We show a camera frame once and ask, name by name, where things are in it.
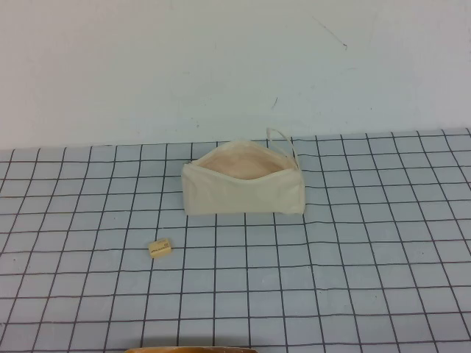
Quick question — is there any small beige eraser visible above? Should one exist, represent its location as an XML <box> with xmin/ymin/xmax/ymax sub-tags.
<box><xmin>148</xmin><ymin>238</ymin><xmax>173</xmax><ymax>259</ymax></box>

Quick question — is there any blue grid-lined table mat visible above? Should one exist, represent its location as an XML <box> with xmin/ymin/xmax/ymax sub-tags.
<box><xmin>0</xmin><ymin>126</ymin><xmax>471</xmax><ymax>353</ymax></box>

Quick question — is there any cream paper bag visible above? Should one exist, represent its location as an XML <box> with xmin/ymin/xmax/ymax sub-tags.
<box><xmin>181</xmin><ymin>126</ymin><xmax>306</xmax><ymax>217</ymax></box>

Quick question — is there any tan curved object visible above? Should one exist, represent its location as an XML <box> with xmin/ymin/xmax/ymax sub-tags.
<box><xmin>123</xmin><ymin>345</ymin><xmax>259</xmax><ymax>353</ymax></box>

